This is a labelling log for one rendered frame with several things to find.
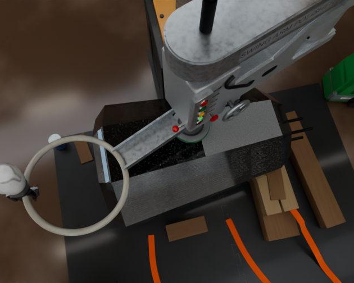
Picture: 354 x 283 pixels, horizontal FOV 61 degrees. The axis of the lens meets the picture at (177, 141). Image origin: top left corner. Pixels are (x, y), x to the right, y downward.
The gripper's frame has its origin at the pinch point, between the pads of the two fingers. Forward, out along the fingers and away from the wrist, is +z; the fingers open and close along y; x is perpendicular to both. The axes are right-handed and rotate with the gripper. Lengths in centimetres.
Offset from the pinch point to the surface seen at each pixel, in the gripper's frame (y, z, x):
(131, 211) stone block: 47, 25, -16
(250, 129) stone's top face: 121, -9, 4
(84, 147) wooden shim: 30, 89, 56
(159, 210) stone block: 64, 25, -20
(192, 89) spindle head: 68, -71, 3
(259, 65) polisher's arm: 103, -63, 12
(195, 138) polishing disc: 89, -6, 8
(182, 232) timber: 84, 71, -35
